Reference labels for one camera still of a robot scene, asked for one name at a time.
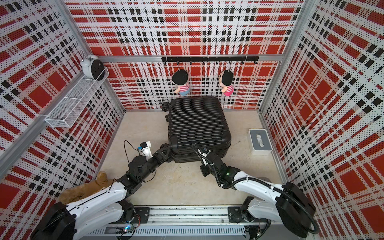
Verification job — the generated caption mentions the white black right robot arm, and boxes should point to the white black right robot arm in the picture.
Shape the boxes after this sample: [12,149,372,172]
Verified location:
[192,144,320,238]

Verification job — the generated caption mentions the plush doll blue shorts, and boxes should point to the plush doll blue shorts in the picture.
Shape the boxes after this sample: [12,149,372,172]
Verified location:
[172,69,191,96]

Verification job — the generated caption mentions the brown teddy bear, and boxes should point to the brown teddy bear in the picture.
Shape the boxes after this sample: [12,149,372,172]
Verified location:
[58,171,113,205]

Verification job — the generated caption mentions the green circuit board with wires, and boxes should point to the green circuit board with wires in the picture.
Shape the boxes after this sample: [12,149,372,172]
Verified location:
[116,215,141,240]

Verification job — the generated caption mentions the black wall hook rail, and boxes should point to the black wall hook rail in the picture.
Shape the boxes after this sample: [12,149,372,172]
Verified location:
[161,56,260,63]

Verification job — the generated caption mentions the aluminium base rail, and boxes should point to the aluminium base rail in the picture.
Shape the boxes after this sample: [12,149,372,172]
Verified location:
[84,199,299,240]

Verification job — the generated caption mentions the white round alarm clock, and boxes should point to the white round alarm clock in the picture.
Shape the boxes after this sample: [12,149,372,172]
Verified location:
[80,55,105,81]

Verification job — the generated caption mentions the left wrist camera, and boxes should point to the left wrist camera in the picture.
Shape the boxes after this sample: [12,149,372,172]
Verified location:
[138,141,153,160]

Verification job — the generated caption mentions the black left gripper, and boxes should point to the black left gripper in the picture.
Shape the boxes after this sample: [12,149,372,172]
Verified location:
[139,147,172,182]

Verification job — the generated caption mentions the white tissue box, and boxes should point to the white tissue box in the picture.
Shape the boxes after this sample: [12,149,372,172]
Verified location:
[248,128,273,156]

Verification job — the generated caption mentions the white wire mesh shelf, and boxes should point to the white wire mesh shelf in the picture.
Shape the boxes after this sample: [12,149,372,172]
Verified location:
[45,68,109,128]

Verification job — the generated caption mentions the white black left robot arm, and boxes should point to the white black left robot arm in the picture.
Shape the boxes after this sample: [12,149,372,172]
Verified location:
[30,145,172,240]

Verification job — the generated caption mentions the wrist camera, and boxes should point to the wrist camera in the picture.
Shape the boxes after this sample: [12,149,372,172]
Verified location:
[138,141,153,160]
[198,147,212,166]

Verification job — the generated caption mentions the black ribbed hard-shell suitcase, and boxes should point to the black ribbed hard-shell suitcase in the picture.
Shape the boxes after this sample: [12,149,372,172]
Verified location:
[161,96,232,163]

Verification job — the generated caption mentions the plush doll pink outfit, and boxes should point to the plush doll pink outfit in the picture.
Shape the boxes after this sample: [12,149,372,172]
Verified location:
[219,70,234,97]

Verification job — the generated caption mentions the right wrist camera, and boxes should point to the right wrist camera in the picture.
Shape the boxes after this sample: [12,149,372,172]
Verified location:
[198,147,212,166]

